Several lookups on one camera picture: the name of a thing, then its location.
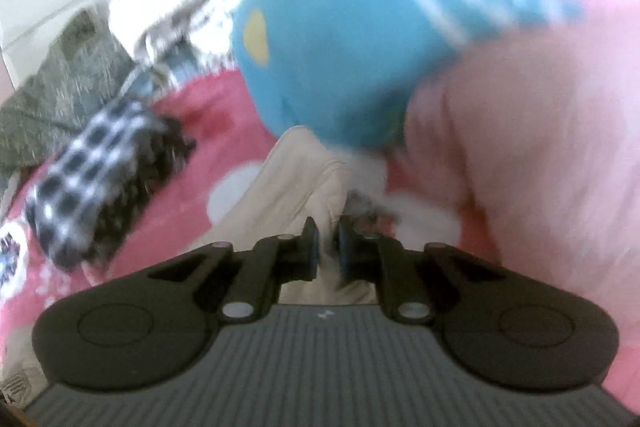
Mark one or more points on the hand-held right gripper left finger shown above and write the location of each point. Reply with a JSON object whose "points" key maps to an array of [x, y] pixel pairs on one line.
{"points": [[312, 253]]}

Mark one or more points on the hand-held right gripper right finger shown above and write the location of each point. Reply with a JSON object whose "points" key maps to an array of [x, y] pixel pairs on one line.
{"points": [[344, 253]]}

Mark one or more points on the beige pants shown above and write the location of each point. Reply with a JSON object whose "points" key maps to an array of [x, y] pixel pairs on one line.
{"points": [[295, 187]]}

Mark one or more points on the pink floral bed sheet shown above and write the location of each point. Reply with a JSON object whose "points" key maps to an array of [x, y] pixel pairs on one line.
{"points": [[210, 127]]}

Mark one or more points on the blue pillow with yellow dot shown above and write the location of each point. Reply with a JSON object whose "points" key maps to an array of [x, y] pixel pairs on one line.
{"points": [[340, 32]]}

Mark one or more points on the pink grey floral quilt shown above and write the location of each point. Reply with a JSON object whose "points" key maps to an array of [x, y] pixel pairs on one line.
{"points": [[540, 132]]}

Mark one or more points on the black white plaid shirt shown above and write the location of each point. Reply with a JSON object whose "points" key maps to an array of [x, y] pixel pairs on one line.
{"points": [[90, 187]]}

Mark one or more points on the blue plaid pillow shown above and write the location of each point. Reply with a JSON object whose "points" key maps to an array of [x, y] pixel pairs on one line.
{"points": [[170, 67]]}

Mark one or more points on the white fluffy blanket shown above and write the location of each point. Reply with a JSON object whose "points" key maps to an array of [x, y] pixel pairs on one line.
{"points": [[165, 12]]}

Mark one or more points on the green leaf-print blanket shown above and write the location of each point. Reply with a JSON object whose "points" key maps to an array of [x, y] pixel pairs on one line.
{"points": [[55, 92]]}

